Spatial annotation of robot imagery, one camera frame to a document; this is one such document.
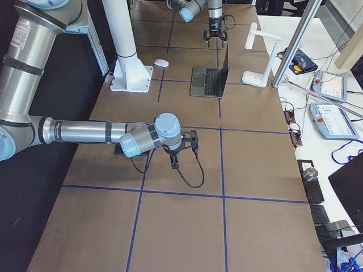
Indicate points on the grey teach pendant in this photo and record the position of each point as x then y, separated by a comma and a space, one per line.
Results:
332, 122
330, 85

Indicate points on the white desk lamp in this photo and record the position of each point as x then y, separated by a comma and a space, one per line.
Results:
260, 79

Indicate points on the grey teach pendant far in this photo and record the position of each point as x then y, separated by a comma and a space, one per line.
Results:
330, 85

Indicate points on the white computer mouse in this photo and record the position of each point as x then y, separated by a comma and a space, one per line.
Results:
161, 62

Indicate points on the grey teach pendant near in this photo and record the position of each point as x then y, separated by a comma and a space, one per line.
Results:
332, 122

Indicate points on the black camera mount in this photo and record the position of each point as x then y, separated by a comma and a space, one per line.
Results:
189, 139

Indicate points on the aluminium frame post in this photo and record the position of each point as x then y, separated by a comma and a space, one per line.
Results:
298, 35

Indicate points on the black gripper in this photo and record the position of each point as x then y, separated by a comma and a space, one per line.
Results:
214, 24
172, 152

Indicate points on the silver metal cylinder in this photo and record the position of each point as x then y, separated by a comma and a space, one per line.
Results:
309, 174

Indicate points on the grey laptop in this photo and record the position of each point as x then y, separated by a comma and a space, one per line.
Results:
208, 81

